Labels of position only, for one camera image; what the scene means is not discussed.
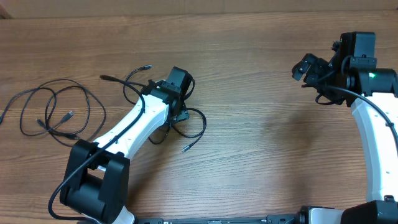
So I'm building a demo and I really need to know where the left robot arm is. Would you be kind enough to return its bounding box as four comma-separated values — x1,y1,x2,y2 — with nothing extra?
54,67,194,223

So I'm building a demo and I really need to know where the black multi-head cable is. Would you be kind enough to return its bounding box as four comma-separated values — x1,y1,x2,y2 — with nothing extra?
123,64,208,153

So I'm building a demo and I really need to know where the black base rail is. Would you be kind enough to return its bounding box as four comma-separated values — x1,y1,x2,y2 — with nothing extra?
134,213,309,224

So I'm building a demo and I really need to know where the black usb cable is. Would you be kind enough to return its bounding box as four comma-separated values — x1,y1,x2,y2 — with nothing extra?
0,78,91,137
45,85,107,147

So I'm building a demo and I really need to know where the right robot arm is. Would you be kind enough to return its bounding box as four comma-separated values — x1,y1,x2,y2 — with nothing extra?
285,32,397,223

